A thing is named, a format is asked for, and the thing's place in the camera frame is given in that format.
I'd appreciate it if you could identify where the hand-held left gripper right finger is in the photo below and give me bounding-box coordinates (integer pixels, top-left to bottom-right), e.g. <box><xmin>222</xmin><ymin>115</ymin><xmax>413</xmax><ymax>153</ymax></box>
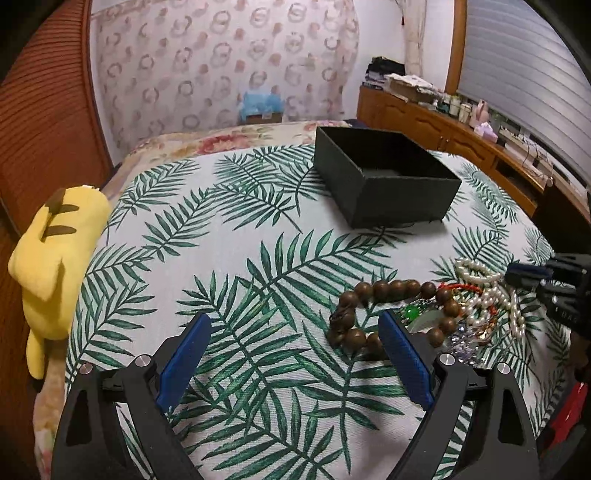
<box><xmin>378</xmin><ymin>309</ymin><xmax>541</xmax><ymax>480</ymax></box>

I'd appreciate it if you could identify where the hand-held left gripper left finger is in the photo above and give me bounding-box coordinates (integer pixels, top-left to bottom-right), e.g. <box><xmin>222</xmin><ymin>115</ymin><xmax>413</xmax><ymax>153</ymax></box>
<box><xmin>52</xmin><ymin>312</ymin><xmax>213</xmax><ymax>480</ymax></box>

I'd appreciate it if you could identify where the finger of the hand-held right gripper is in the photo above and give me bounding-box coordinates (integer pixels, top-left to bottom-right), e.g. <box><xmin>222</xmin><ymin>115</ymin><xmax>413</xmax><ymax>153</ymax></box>
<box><xmin>504</xmin><ymin>253</ymin><xmax>591</xmax><ymax>289</ymax></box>
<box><xmin>536</xmin><ymin>282</ymin><xmax>591</xmax><ymax>309</ymax></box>

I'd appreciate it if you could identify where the green jade bracelet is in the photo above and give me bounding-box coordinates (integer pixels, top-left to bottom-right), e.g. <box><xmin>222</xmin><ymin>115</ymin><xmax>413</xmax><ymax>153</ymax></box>
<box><xmin>401</xmin><ymin>302</ymin><xmax>437</xmax><ymax>332</ymax></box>

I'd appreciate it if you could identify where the clear crystal bead bracelet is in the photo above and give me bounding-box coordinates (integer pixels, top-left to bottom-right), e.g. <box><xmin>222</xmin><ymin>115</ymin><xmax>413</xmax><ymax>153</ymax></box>
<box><xmin>445</xmin><ymin>323</ymin><xmax>498</xmax><ymax>366</ymax></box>

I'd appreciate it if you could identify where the white pearl necklace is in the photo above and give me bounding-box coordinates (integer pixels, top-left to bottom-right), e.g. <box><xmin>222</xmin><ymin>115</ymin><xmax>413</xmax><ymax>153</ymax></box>
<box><xmin>455</xmin><ymin>258</ymin><xmax>528</xmax><ymax>339</ymax></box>

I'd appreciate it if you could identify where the red string bracelet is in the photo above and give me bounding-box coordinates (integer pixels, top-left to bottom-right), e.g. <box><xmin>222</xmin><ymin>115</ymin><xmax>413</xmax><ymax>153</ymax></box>
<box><xmin>436</xmin><ymin>282</ymin><xmax>484</xmax><ymax>295</ymax></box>

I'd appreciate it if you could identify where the brown wooden bead bracelet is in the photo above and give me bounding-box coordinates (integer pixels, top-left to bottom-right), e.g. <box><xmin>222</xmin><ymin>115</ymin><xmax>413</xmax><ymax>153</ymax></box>
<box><xmin>327</xmin><ymin>279</ymin><xmax>461</xmax><ymax>360</ymax></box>

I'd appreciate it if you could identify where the black jewelry box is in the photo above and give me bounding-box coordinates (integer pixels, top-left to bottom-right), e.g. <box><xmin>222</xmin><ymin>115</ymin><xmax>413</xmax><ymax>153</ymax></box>
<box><xmin>314</xmin><ymin>126</ymin><xmax>462</xmax><ymax>229</ymax></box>

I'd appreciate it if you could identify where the white power strip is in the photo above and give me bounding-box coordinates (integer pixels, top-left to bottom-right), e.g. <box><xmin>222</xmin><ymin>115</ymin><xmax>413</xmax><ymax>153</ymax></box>
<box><xmin>501</xmin><ymin>124</ymin><xmax>557</xmax><ymax>172</ymax></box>

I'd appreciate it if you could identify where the yellow plush toy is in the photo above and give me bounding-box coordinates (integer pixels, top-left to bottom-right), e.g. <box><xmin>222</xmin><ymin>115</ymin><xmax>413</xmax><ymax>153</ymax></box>
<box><xmin>8</xmin><ymin>185</ymin><xmax>112</xmax><ymax>380</ymax></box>

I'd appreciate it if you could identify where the palm leaf print cloth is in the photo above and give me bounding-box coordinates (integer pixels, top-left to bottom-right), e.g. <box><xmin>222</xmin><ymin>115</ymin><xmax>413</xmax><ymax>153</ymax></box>
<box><xmin>65</xmin><ymin>143</ymin><xmax>574</xmax><ymax>480</ymax></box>

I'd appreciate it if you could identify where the row of small bottles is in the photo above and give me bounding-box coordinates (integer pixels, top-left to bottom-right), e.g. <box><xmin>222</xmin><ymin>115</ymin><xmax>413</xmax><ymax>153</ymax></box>
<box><xmin>436</xmin><ymin>92</ymin><xmax>474</xmax><ymax>123</ymax></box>

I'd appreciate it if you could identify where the long wooden cabinet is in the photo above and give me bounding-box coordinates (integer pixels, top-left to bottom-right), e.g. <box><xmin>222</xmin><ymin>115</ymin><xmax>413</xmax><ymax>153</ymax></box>
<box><xmin>356</xmin><ymin>85</ymin><xmax>591</xmax><ymax>259</ymax></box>

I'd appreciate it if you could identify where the grey window blind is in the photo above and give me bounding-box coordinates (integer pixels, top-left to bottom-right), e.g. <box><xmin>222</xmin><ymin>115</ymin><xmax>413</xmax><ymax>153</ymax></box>
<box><xmin>457</xmin><ymin>0</ymin><xmax>591</xmax><ymax>190</ymax></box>

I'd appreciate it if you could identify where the floral blanket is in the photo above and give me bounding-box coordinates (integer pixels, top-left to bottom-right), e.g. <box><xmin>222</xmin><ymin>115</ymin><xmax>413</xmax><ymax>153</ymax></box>
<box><xmin>32</xmin><ymin>121</ymin><xmax>352</xmax><ymax>480</ymax></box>

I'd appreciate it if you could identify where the cardboard box with cloth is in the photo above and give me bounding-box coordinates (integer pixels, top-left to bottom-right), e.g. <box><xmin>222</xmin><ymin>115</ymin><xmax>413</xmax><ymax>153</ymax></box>
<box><xmin>383</xmin><ymin>73</ymin><xmax>440</xmax><ymax>105</ymax></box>

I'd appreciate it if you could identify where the stack of dark clothes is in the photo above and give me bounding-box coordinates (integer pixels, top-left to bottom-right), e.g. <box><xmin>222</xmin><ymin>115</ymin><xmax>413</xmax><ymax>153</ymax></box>
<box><xmin>362</xmin><ymin>56</ymin><xmax>407</xmax><ymax>90</ymax></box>

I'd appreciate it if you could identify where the tied beige curtain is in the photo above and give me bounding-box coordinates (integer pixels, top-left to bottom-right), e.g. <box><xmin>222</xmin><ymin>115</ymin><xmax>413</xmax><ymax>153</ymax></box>
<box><xmin>394</xmin><ymin>0</ymin><xmax>426</xmax><ymax>77</ymax></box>

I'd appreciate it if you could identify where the blue tissue pack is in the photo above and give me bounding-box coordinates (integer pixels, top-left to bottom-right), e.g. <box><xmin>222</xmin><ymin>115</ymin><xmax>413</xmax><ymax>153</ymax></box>
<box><xmin>238</xmin><ymin>88</ymin><xmax>285</xmax><ymax>119</ymax></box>

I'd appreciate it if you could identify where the sheer circle pattern curtain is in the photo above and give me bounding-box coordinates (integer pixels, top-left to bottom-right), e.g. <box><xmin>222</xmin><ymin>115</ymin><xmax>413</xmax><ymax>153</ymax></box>
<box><xmin>90</xmin><ymin>0</ymin><xmax>361</xmax><ymax>153</ymax></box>

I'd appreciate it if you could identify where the wooden window frame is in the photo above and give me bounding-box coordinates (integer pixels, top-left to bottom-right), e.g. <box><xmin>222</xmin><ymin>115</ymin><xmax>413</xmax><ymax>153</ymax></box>
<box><xmin>444</xmin><ymin>0</ymin><xmax>468</xmax><ymax>96</ymax></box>

